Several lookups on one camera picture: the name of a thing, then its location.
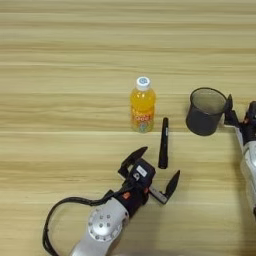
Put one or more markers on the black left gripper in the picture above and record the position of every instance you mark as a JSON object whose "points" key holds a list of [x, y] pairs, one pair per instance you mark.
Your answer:
{"points": [[135, 196]]}

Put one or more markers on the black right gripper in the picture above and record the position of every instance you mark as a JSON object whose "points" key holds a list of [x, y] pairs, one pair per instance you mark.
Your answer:
{"points": [[248, 123]]}

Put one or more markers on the black mesh pen cup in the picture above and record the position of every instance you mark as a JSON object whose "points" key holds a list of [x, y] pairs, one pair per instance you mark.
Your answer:
{"points": [[204, 115]]}

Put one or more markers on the orange juice bottle white cap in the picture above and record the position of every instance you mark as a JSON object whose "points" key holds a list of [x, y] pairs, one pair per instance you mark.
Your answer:
{"points": [[142, 106]]}

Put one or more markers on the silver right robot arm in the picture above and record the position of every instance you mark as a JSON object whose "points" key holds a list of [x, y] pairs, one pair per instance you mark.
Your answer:
{"points": [[250, 173]]}

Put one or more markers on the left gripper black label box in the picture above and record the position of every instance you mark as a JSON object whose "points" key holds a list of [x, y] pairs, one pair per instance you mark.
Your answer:
{"points": [[142, 171]]}

